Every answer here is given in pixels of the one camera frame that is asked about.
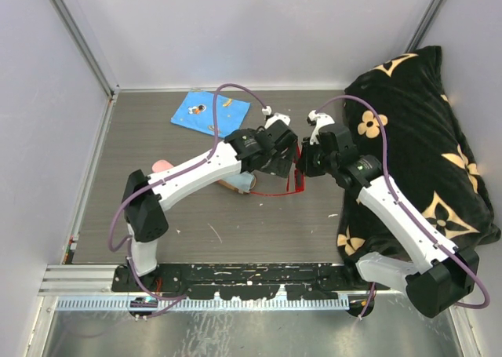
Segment red sunglasses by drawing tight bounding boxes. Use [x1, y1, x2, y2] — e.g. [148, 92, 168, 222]
[249, 146, 305, 197]

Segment brown striped glasses case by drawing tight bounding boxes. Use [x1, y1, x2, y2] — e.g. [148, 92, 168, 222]
[218, 172, 256, 195]

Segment pink glasses case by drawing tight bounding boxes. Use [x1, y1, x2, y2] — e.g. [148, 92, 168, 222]
[151, 159, 174, 173]

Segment light blue cloth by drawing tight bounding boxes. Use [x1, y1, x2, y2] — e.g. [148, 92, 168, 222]
[226, 172, 256, 192]

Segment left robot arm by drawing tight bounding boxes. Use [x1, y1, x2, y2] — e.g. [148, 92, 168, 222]
[123, 113, 298, 291]

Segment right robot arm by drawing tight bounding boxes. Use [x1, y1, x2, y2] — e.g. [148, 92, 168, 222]
[298, 121, 479, 318]

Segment black floral plush pillow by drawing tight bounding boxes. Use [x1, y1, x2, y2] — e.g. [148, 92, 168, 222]
[344, 46, 501, 249]

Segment blue cartoon print cloth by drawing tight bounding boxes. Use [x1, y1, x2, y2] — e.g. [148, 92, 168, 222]
[171, 91, 250, 138]

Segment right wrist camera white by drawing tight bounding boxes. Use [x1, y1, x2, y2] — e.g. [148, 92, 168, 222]
[307, 110, 335, 145]

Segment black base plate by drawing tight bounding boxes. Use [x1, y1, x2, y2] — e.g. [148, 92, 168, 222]
[111, 261, 391, 301]

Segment aluminium front rail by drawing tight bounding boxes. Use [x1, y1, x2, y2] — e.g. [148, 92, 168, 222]
[39, 263, 350, 315]

